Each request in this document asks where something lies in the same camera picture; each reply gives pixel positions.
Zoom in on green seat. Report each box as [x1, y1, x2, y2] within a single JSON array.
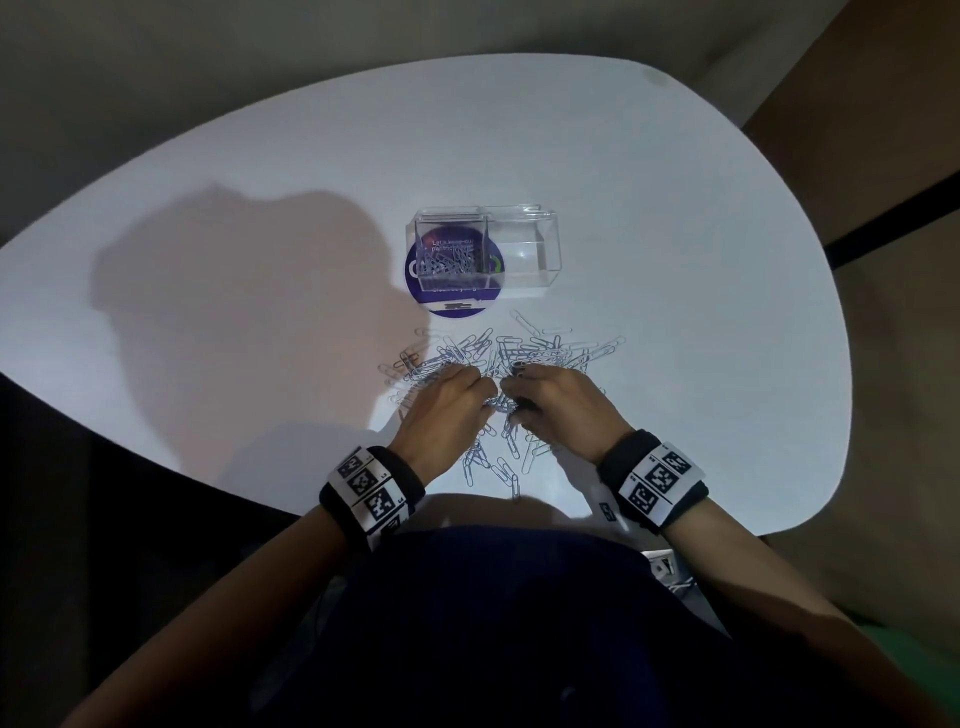
[[851, 611, 960, 687]]

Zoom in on clear plastic box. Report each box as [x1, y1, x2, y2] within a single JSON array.
[[409, 202, 564, 301]]

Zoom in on round purple sticker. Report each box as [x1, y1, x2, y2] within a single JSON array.
[[403, 222, 505, 319]]

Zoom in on pile of silver paper clips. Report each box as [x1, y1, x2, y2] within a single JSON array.
[[377, 309, 628, 500]]

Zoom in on paper clips inside clear box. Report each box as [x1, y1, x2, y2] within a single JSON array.
[[421, 238, 490, 288]]

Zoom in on person's left forearm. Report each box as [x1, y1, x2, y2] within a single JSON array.
[[58, 501, 378, 728]]

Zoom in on black left wristband with markers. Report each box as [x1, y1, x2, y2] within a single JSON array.
[[318, 444, 427, 554]]

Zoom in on person's left hand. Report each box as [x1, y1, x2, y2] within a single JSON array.
[[391, 364, 501, 483]]

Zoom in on black right wristband with markers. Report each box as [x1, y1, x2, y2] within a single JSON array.
[[595, 429, 711, 536]]

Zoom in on person's right hand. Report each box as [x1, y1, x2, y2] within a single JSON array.
[[499, 361, 636, 468]]

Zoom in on black wristband with markers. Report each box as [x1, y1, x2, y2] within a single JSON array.
[[318, 444, 427, 554], [595, 429, 711, 536]]

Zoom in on white marker tag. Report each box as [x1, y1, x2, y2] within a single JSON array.
[[642, 549, 700, 597]]

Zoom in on person's dark blue shirt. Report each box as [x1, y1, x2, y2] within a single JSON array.
[[243, 523, 834, 728]]

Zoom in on person's right forearm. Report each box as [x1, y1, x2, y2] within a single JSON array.
[[663, 501, 942, 728]]

